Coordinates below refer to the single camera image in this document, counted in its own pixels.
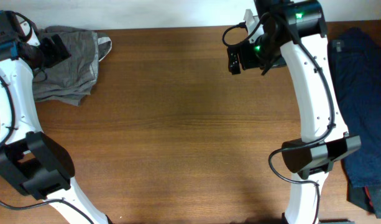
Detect dark blue jeans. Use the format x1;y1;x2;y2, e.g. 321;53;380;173
328;28;381;187

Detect grey shorts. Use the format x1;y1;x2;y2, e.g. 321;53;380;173
32;26;112;106

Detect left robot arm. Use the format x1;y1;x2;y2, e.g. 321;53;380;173
0;35;111;223

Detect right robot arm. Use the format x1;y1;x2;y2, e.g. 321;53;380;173
227;1;361;224

